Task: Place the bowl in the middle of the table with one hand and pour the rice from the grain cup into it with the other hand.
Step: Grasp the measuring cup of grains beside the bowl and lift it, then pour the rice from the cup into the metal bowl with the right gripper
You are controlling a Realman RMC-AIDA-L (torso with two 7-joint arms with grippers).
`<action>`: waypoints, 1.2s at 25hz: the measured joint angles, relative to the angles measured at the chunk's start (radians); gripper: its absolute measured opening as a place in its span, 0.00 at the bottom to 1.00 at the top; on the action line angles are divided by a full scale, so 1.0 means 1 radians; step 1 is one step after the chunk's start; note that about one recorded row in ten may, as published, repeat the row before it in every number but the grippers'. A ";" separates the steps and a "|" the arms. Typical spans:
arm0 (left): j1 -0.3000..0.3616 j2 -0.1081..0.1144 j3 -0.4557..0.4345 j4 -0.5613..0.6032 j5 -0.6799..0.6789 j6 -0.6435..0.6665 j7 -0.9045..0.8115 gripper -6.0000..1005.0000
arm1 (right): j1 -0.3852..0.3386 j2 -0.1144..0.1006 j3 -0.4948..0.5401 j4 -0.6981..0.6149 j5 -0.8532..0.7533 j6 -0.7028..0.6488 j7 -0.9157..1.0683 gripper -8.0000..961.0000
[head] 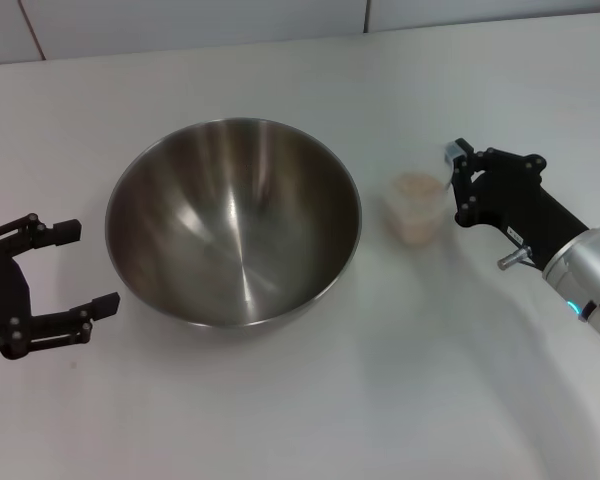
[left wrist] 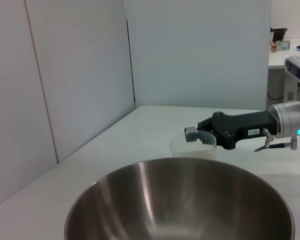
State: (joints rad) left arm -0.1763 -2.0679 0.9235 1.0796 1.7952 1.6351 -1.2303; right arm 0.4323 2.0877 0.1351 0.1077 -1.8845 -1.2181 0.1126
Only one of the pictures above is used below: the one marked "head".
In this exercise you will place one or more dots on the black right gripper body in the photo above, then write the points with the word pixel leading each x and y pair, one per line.
pixel 525 210

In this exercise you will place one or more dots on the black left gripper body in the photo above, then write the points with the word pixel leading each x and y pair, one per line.
pixel 0 295

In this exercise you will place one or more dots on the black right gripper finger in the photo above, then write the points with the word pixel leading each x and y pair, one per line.
pixel 510 161
pixel 464 192

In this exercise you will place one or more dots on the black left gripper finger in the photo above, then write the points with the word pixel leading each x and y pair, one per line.
pixel 40 232
pixel 60 325

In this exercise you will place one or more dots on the stainless steel mixing bowl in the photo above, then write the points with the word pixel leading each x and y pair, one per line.
pixel 230 225

